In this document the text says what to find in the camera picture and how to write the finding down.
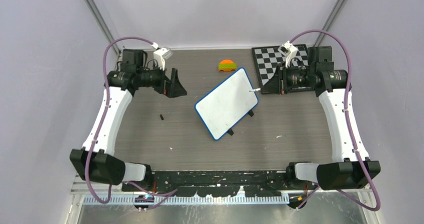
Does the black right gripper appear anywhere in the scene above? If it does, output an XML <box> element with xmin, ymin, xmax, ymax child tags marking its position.
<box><xmin>261</xmin><ymin>60</ymin><xmax>315</xmax><ymax>94</ymax></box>

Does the white black marker pen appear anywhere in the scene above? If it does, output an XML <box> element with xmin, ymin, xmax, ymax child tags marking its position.
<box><xmin>249</xmin><ymin>88</ymin><xmax>261</xmax><ymax>92</ymax></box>

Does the blue framed whiteboard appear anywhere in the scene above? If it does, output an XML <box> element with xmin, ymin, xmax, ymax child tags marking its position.
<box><xmin>194</xmin><ymin>67</ymin><xmax>259</xmax><ymax>141</ymax></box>

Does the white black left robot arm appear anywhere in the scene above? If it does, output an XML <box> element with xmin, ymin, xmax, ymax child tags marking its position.
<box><xmin>69</xmin><ymin>47</ymin><xmax>187</xmax><ymax>191</ymax></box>

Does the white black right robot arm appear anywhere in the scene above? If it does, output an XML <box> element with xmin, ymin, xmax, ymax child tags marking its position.
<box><xmin>255</xmin><ymin>44</ymin><xmax>381</xmax><ymax>191</ymax></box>

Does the black white checkerboard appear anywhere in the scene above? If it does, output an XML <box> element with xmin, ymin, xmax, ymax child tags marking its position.
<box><xmin>251</xmin><ymin>44</ymin><xmax>308</xmax><ymax>87</ymax></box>

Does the orange green toy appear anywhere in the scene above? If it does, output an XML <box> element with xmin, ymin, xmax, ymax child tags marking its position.
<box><xmin>218</xmin><ymin>59</ymin><xmax>237</xmax><ymax>72</ymax></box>

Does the perforated metal strip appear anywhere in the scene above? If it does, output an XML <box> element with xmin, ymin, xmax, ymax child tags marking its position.
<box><xmin>82</xmin><ymin>194</ymin><xmax>290</xmax><ymax>206</ymax></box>

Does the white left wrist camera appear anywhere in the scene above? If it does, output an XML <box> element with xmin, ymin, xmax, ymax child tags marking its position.
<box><xmin>151</xmin><ymin>42</ymin><xmax>173</xmax><ymax>71</ymax></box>

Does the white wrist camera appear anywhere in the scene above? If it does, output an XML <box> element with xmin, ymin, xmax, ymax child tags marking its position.
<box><xmin>151</xmin><ymin>42</ymin><xmax>173</xmax><ymax>71</ymax></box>
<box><xmin>277</xmin><ymin>40</ymin><xmax>298</xmax><ymax>69</ymax></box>

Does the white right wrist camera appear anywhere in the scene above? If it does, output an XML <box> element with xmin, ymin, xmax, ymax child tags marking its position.
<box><xmin>277</xmin><ymin>40</ymin><xmax>298</xmax><ymax>69</ymax></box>

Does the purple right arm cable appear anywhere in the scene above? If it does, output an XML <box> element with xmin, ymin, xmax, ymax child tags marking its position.
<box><xmin>288</xmin><ymin>29</ymin><xmax>382</xmax><ymax>212</ymax></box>

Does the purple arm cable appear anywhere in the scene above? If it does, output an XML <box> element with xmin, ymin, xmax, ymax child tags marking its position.
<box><xmin>288</xmin><ymin>29</ymin><xmax>382</xmax><ymax>212</ymax></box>
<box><xmin>84</xmin><ymin>36</ymin><xmax>178</xmax><ymax>211</ymax></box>

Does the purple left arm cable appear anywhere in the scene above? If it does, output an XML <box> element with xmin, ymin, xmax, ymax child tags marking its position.
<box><xmin>84</xmin><ymin>36</ymin><xmax>178</xmax><ymax>211</ymax></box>

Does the aluminium frame rail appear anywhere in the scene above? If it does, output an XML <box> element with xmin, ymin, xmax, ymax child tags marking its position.
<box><xmin>70</xmin><ymin>170</ymin><xmax>373</xmax><ymax>196</ymax></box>

